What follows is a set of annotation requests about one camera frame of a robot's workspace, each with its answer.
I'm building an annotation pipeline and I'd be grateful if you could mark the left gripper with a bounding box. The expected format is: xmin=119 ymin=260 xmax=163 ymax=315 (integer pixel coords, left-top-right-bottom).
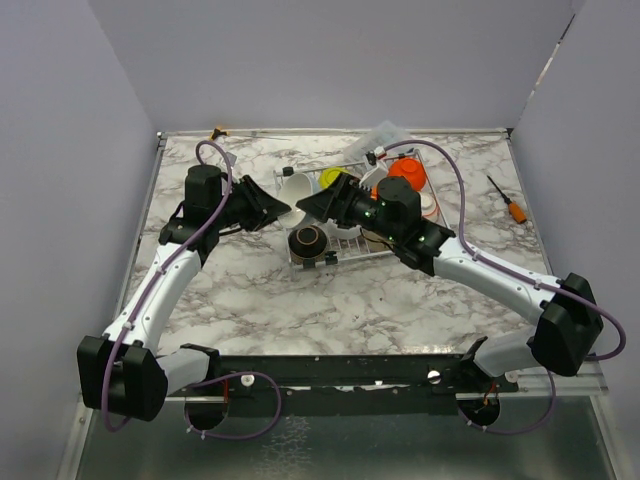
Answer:
xmin=212 ymin=175 xmax=291 ymax=231

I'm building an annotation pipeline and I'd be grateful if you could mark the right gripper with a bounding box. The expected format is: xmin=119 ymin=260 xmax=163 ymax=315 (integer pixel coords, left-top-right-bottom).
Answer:
xmin=297 ymin=172 xmax=401 ymax=244

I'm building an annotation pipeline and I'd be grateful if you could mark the yellow white bowl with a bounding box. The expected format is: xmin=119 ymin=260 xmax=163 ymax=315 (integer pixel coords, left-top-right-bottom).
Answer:
xmin=318 ymin=167 xmax=349 ymax=189

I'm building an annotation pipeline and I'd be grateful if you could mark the black patterned bowl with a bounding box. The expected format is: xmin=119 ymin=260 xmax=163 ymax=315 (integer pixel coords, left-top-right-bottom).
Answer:
xmin=288 ymin=225 xmax=328 ymax=264

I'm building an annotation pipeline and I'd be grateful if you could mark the orange plastic bowl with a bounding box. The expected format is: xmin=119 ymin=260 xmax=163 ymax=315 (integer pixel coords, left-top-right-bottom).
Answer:
xmin=388 ymin=157 xmax=428 ymax=191

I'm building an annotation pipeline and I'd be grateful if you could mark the white orange patterned bowl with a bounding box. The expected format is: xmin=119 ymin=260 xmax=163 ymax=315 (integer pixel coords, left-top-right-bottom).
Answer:
xmin=419 ymin=192 xmax=439 ymax=222

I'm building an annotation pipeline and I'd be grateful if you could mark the plain white bowl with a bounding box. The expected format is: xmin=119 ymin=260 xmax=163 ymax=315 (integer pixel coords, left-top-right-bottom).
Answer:
xmin=326 ymin=220 xmax=361 ymax=240

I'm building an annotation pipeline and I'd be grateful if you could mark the beige ceramic bowl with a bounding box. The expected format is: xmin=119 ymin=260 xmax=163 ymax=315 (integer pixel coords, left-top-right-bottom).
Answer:
xmin=363 ymin=234 xmax=391 ymax=252

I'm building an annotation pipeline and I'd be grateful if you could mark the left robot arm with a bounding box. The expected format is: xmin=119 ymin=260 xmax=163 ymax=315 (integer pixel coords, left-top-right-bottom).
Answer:
xmin=77 ymin=165 xmax=291 ymax=421

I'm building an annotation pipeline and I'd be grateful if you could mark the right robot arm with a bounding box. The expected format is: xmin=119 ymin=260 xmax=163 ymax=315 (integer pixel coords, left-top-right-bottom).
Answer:
xmin=296 ymin=173 xmax=603 ymax=391

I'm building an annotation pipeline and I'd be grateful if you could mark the clear plastic container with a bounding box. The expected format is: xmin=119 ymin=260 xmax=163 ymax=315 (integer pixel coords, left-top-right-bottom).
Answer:
xmin=343 ymin=120 xmax=412 ymax=162

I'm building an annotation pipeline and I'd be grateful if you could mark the yellow black small clamp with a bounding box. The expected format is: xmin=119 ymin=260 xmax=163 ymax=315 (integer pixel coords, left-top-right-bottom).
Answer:
xmin=209 ymin=128 xmax=229 ymax=141

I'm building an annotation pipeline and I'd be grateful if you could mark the silver wire dish rack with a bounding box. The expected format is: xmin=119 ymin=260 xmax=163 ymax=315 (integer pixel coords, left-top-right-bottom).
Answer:
xmin=273 ymin=149 xmax=449 ymax=273

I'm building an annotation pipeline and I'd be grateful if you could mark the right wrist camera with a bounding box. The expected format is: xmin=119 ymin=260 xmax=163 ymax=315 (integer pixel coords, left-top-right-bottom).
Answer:
xmin=359 ymin=146 xmax=388 ymax=190

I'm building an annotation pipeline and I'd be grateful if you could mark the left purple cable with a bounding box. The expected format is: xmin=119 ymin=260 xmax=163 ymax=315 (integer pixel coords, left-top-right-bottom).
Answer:
xmin=102 ymin=139 xmax=283 ymax=441

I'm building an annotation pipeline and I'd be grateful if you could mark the orange handled screwdriver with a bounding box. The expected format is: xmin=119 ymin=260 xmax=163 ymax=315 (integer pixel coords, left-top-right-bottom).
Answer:
xmin=487 ymin=176 xmax=528 ymax=224

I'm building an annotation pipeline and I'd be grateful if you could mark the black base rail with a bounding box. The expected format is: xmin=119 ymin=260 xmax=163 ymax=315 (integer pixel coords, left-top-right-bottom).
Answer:
xmin=164 ymin=352 xmax=521 ymax=416

